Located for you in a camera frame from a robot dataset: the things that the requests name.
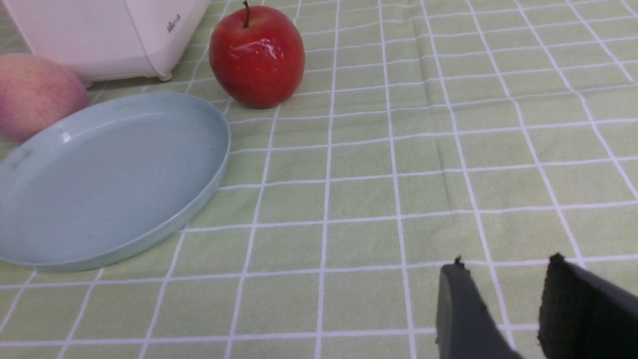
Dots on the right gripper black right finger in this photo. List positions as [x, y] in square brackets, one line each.
[583, 316]

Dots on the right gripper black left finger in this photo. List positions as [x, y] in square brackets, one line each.
[465, 328]

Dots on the white two-slot toaster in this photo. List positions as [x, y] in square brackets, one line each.
[109, 39]

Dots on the green checked tablecloth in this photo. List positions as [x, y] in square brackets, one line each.
[500, 131]

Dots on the red apple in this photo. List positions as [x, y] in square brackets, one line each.
[257, 56]

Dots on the light blue plate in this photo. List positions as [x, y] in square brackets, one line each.
[111, 181]

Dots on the pink peach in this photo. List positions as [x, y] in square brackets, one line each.
[36, 93]

